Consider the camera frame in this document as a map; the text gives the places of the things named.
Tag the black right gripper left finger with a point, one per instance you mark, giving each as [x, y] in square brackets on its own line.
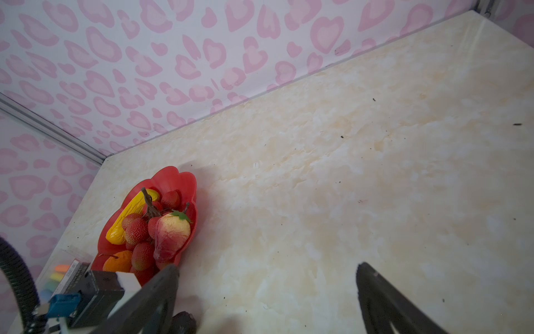
[150, 310]

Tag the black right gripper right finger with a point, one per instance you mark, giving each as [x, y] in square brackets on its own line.
[385, 310]

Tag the orange fake tangerine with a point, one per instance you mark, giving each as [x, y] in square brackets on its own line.
[118, 262]

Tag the red lychee bunch with stem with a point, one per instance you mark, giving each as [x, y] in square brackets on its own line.
[140, 238]

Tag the yellow fake squash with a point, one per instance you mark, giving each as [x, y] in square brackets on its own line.
[134, 208]

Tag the red fake peach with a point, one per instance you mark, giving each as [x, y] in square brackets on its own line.
[172, 232]

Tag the dark fake avocado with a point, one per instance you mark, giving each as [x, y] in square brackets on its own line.
[183, 323]

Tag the red flower-shaped fruit bowl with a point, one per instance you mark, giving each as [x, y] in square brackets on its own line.
[177, 190]

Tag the clear highlighter marker pack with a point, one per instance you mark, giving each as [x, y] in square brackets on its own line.
[60, 271]

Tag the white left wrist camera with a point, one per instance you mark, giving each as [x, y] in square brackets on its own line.
[84, 301]

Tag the aluminium corner frame post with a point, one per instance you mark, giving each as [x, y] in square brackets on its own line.
[50, 131]

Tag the right aluminium frame post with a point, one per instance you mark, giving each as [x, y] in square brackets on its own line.
[486, 7]

